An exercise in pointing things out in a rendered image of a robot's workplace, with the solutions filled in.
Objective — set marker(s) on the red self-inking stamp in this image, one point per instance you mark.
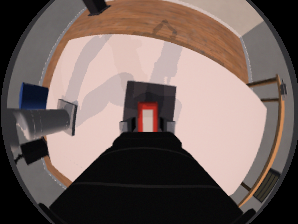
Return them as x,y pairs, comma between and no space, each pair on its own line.
147,116

